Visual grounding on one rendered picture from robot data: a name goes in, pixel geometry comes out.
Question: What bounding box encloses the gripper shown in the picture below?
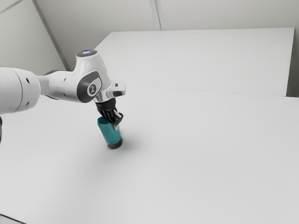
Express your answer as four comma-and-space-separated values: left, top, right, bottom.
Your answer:
95, 98, 124, 132

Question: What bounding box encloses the teal faceted mug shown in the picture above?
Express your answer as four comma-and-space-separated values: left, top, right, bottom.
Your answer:
97, 117, 123, 149

